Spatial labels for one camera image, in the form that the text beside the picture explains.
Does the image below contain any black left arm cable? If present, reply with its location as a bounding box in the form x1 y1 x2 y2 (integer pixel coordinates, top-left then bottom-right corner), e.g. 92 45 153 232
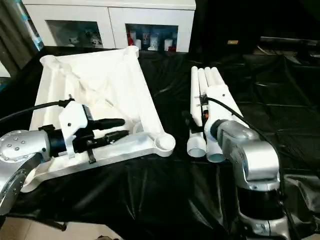
0 99 76 125

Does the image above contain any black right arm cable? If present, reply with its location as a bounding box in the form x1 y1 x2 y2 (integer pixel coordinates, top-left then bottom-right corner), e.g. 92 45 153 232
206 97 301 240

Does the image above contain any black table frame leg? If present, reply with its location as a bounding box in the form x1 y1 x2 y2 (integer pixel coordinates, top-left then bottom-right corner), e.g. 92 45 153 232
35 219 68 232

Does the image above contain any white display cabinet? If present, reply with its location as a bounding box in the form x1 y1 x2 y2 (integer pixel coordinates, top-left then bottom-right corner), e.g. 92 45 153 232
22 0 197 53

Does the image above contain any black cabinet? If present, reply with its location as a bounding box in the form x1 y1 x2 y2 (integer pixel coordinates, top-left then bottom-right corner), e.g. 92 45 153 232
192 0 320 56

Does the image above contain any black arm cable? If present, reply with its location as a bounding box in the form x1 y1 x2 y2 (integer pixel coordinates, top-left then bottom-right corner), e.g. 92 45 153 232
0 99 76 125
206 97 301 240

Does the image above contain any black table mat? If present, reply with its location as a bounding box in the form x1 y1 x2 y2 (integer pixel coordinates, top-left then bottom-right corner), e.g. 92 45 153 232
0 46 320 240

